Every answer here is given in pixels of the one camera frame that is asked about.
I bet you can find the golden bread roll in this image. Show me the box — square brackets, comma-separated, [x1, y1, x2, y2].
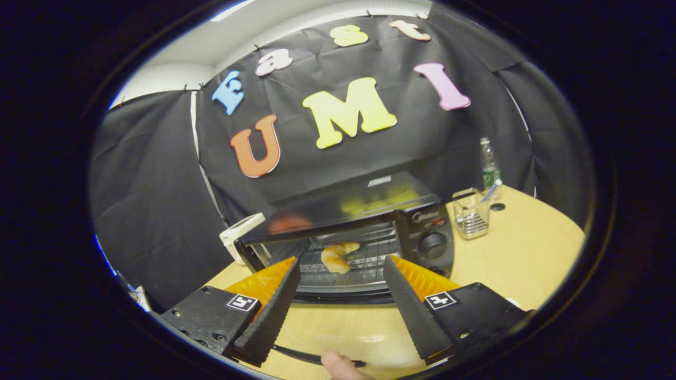
[321, 241, 362, 274]

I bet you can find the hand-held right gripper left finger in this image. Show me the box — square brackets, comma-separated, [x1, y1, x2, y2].
[158, 256, 302, 367]

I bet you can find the white pen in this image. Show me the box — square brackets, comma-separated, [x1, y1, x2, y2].
[480, 178, 504, 204]

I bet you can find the clear glass holder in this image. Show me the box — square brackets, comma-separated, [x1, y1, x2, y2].
[453, 187, 491, 241]

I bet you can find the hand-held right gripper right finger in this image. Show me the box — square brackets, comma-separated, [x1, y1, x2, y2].
[383, 254, 534, 366]

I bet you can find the clear plastic bottle green label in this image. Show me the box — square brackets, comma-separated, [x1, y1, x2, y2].
[480, 137, 502, 189]

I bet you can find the black electric oven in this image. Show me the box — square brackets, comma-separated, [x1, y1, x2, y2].
[235, 172, 456, 368]

